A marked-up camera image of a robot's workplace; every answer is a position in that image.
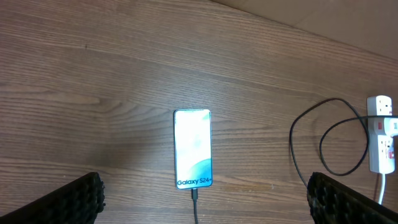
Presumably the white power strip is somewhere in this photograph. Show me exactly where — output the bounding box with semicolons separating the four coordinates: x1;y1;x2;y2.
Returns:
367;95;397;174

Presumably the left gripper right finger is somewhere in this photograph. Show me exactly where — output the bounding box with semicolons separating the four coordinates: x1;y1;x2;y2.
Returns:
307;172;397;224

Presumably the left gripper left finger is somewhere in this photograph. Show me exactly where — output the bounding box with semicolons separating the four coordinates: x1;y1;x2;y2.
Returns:
1;172;105;224

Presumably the white power strip cord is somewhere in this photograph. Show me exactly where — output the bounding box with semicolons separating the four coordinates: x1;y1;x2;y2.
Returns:
377;172;387;206

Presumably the blue Galaxy smartphone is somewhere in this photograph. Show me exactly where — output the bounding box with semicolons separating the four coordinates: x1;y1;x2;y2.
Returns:
174;110;213;190

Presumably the white charger plug adapter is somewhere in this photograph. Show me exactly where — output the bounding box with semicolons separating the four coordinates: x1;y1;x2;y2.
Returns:
373;116;397;137

